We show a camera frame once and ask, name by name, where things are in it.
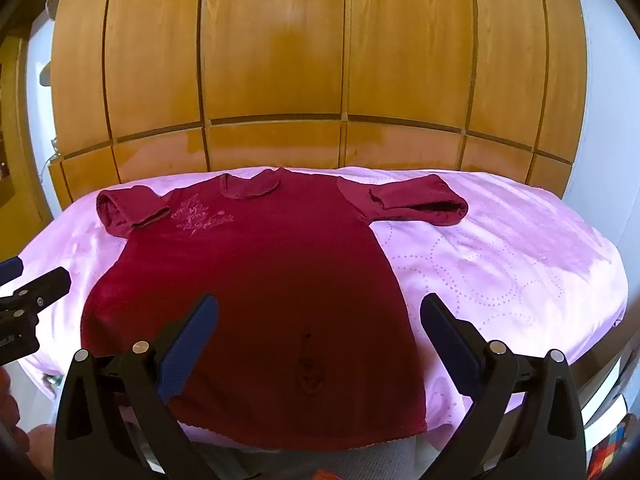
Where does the dark red long-sleeved shirt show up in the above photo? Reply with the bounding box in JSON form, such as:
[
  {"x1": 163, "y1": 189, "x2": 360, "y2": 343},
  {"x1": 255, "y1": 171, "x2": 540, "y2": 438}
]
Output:
[{"x1": 80, "y1": 167, "x2": 469, "y2": 451}]

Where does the white cable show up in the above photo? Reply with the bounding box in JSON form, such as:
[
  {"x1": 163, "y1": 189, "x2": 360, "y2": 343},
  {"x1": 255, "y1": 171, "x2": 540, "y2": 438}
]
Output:
[{"x1": 37, "y1": 150, "x2": 63, "y2": 181}]

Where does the pink quilted blanket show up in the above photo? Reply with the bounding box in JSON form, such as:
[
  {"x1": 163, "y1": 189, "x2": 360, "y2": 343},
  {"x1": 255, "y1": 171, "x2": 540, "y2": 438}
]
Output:
[{"x1": 15, "y1": 166, "x2": 628, "y2": 453}]

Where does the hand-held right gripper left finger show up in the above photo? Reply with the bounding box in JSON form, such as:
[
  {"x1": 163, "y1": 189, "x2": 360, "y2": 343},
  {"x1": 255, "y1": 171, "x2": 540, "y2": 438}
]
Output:
[{"x1": 52, "y1": 294, "x2": 221, "y2": 480}]

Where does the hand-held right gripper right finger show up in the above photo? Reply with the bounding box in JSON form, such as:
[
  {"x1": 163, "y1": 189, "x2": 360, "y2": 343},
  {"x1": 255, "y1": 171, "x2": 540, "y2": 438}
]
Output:
[{"x1": 420, "y1": 292, "x2": 587, "y2": 480}]

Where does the wooden door frame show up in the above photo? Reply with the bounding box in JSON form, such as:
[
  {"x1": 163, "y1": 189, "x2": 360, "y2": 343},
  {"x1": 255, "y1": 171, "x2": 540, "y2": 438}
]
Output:
[{"x1": 0, "y1": 35, "x2": 51, "y2": 261}]

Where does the colourful checkered cloth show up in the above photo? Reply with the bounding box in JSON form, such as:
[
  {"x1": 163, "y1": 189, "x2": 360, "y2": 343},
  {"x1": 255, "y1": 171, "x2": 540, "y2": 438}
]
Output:
[{"x1": 587, "y1": 410, "x2": 634, "y2": 480}]

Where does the white bed frame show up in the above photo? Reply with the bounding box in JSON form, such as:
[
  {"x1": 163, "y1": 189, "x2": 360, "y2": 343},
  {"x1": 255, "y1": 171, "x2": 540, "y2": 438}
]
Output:
[{"x1": 570, "y1": 345, "x2": 629, "y2": 443}]

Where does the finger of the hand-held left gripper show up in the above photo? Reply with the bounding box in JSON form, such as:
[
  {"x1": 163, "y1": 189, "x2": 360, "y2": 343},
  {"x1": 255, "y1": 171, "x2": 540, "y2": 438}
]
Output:
[
  {"x1": 0, "y1": 256, "x2": 25, "y2": 284},
  {"x1": 0, "y1": 266, "x2": 71, "y2": 314}
]

